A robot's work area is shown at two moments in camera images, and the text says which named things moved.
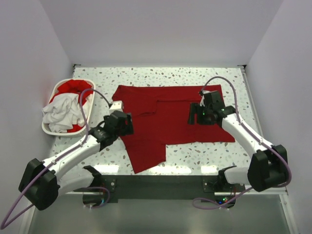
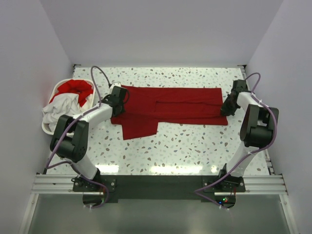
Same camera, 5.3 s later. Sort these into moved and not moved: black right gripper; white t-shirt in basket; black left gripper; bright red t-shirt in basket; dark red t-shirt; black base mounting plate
Moved: black left gripper; dark red t-shirt; black right gripper
Not moved: black base mounting plate; white t-shirt in basket; bright red t-shirt in basket
